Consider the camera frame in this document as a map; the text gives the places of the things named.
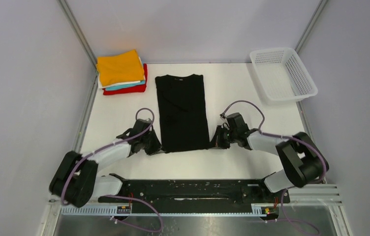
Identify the small electronics module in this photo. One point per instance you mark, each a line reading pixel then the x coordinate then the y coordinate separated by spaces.
pixel 270 210
pixel 124 209

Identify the black t shirt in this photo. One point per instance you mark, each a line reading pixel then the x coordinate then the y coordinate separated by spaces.
pixel 182 113

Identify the orange folded t shirt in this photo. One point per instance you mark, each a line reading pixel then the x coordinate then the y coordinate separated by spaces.
pixel 123 68

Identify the white slotted cable duct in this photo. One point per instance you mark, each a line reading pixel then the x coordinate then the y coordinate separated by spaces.
pixel 96 210

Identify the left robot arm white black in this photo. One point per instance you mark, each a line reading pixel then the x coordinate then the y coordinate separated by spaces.
pixel 76 180

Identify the red folded t shirt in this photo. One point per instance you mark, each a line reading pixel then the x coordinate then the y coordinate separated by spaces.
pixel 138 88

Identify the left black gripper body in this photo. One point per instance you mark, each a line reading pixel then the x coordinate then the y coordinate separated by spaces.
pixel 150 144

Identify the white plastic basket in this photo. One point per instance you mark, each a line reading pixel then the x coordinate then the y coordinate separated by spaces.
pixel 280 76

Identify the left small electronics module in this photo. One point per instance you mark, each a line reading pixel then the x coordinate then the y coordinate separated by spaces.
pixel 124 209

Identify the right small electronics module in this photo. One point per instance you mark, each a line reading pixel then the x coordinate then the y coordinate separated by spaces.
pixel 270 210

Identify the teal folded t shirt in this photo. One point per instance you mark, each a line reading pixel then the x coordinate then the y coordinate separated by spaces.
pixel 125 86

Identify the white folded t shirt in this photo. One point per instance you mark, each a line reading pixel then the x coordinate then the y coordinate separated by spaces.
pixel 120 73

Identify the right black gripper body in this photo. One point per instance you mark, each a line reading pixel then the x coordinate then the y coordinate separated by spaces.
pixel 222 137

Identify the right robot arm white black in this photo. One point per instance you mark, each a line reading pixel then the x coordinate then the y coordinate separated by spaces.
pixel 302 162

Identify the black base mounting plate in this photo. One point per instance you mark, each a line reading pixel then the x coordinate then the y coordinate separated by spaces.
pixel 192 196

